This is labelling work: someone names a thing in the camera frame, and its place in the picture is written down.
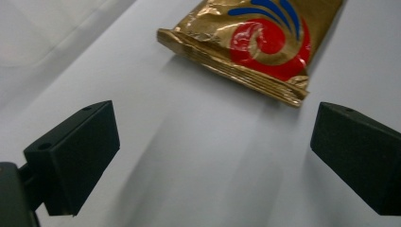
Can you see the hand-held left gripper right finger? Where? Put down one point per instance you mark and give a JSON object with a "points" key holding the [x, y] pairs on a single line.
{"points": [[362, 151]]}

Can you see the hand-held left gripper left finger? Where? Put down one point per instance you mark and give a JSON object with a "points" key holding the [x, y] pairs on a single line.
{"points": [[74, 157]]}

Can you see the gold foil snack packet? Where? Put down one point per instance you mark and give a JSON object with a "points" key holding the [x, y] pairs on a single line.
{"points": [[252, 44]]}

